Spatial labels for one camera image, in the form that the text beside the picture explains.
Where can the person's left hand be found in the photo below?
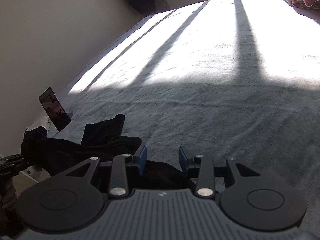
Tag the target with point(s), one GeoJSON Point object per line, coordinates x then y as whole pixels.
{"type": "Point", "coordinates": [8, 197]}

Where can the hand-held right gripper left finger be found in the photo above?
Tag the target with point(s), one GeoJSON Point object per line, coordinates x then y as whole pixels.
{"type": "Point", "coordinates": [142, 160]}

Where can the black garment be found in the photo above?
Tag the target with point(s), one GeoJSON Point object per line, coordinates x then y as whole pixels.
{"type": "Point", "coordinates": [75, 152]}

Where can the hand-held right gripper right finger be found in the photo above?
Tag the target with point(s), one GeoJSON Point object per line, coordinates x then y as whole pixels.
{"type": "Point", "coordinates": [183, 160]}

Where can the white cloth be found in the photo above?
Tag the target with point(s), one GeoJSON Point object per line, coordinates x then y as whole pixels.
{"type": "Point", "coordinates": [40, 123]}

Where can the black phone on stand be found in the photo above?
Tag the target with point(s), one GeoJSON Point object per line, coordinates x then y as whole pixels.
{"type": "Point", "coordinates": [55, 110]}

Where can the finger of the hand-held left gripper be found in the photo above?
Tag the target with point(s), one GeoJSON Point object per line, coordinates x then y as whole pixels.
{"type": "Point", "coordinates": [15, 166]}

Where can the bed with grey sheet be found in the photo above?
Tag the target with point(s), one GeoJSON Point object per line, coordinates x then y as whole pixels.
{"type": "Point", "coordinates": [225, 105]}

